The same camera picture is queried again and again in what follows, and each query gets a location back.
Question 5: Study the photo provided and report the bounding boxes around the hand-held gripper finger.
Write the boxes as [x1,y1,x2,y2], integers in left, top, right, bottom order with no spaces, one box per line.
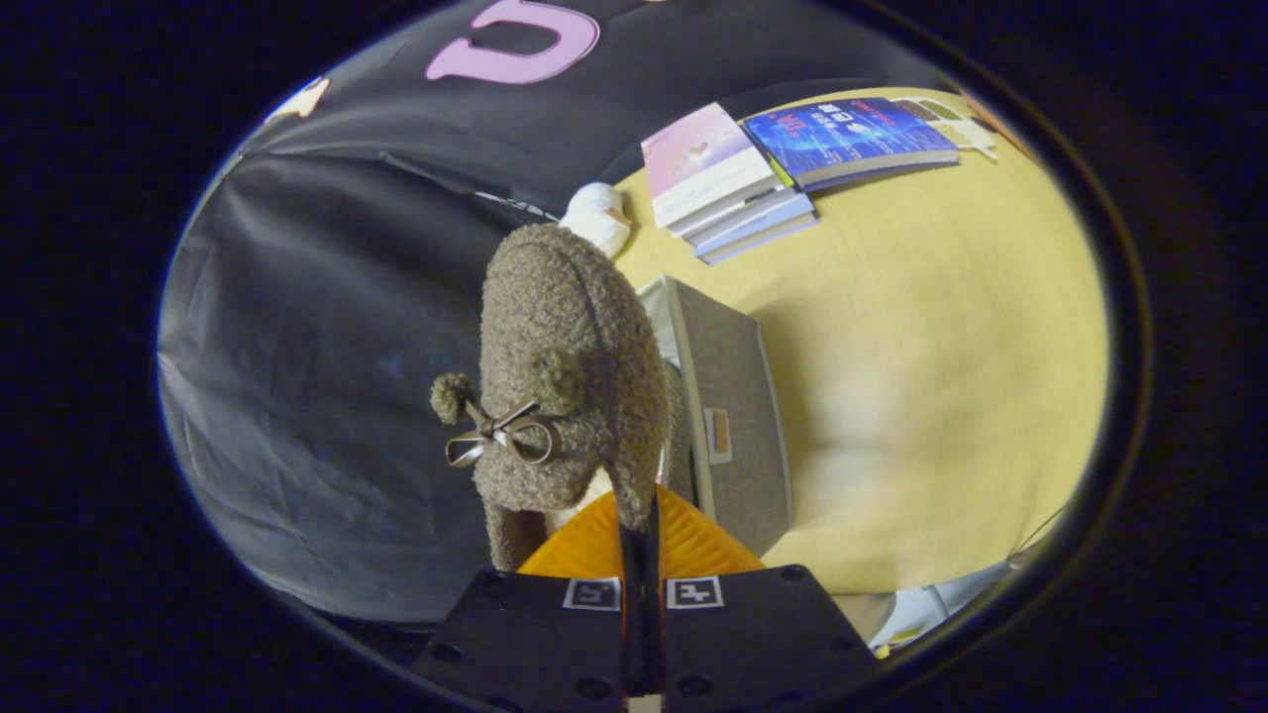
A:
[411,490,645,713]
[642,485,883,713]

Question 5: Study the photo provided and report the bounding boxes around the grey fabric storage box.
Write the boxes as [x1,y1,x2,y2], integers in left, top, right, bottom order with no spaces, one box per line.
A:
[639,275,795,558]

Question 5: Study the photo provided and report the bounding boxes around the brown fluffy slipper shoe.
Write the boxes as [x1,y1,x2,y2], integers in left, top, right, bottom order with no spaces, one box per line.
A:
[429,223,694,572]

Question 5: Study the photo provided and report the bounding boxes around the pale blue book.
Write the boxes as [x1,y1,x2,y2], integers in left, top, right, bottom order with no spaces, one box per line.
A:
[693,203,821,266]

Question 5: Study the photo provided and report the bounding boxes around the white plush toy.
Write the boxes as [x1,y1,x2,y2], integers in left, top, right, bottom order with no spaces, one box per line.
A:
[560,181,633,260]

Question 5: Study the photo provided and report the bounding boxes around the white book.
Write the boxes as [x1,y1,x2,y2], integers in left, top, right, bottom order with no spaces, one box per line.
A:
[684,186,805,247]

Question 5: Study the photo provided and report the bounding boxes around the pink book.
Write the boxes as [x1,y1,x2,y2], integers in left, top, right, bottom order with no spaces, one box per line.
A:
[641,102,784,231]

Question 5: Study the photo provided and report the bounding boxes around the food picture card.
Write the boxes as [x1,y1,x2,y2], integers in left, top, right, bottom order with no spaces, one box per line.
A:
[892,96,997,159]

